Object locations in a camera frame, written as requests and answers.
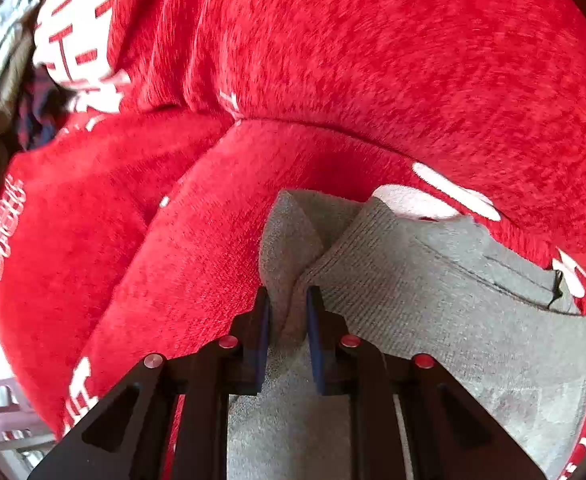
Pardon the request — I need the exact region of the grey knit garment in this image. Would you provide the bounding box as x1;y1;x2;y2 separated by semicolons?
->
228;190;586;479

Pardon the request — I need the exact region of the pink plastic stool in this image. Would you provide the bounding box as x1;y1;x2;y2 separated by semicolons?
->
0;377;55;479

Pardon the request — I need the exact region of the red sofa seat cushion cover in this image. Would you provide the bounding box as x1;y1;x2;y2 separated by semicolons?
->
0;110;586;465

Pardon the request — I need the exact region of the red sofa back cushion cover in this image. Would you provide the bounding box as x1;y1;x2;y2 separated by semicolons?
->
46;0;586;272

